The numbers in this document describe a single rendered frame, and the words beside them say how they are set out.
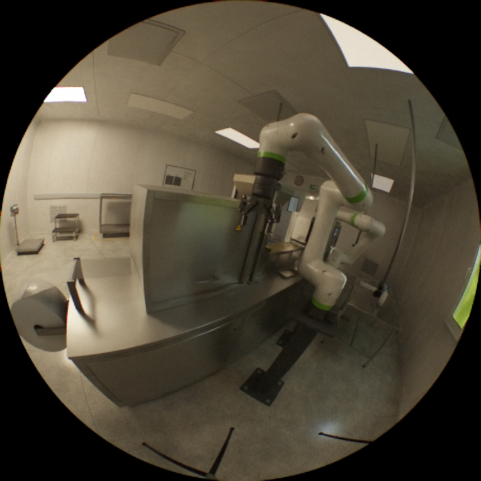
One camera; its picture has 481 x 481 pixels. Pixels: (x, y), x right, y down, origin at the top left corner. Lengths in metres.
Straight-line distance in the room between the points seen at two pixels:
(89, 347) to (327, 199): 1.18
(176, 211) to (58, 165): 4.32
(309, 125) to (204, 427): 1.60
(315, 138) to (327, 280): 0.58
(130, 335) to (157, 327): 0.13
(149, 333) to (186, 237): 0.44
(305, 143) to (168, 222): 0.54
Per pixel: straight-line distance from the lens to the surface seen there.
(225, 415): 1.42
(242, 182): 1.18
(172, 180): 4.73
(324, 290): 0.78
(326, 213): 0.81
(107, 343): 0.74
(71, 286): 0.83
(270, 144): 0.52
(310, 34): 1.52
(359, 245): 1.47
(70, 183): 4.63
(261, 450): 1.45
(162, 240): 0.68
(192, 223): 0.71
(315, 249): 0.83
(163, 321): 0.78
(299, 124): 0.43
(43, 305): 0.99
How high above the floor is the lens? 1.38
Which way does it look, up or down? 16 degrees down
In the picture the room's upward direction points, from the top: 13 degrees clockwise
